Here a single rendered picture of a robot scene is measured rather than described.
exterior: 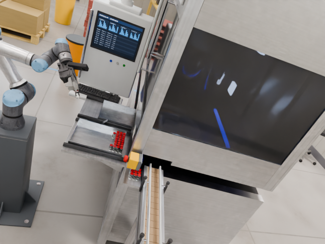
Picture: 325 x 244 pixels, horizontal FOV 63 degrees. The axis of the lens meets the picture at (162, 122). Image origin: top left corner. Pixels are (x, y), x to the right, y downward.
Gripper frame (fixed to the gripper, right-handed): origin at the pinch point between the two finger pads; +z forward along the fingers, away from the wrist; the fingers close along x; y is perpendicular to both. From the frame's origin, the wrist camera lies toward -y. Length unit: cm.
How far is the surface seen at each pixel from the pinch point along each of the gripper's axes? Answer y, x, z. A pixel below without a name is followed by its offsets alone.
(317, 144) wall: -334, -324, 61
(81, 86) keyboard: 9, -75, -44
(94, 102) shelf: 0, -58, -17
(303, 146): -117, -15, 70
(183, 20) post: -59, 41, 4
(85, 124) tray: 6.7, -38.8, 6.3
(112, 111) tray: -12, -59, -6
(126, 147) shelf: -16, -39, 31
